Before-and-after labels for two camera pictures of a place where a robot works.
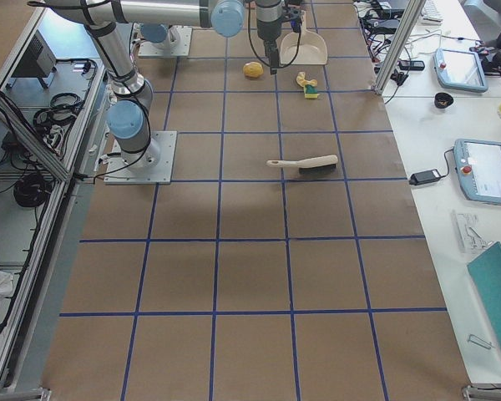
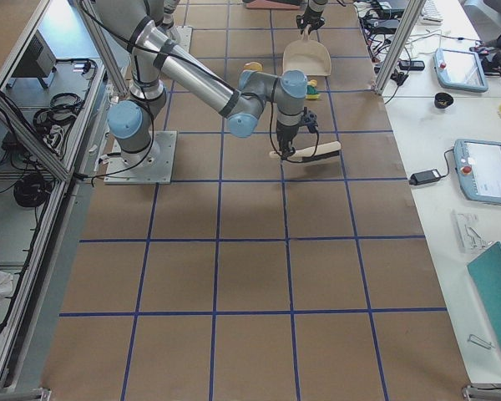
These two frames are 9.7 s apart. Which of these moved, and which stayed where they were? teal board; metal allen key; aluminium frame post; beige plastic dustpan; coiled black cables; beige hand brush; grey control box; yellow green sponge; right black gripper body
Moved: beige plastic dustpan; right black gripper body; beige hand brush
Stayed: yellow green sponge; metal allen key; coiled black cables; grey control box; aluminium frame post; teal board
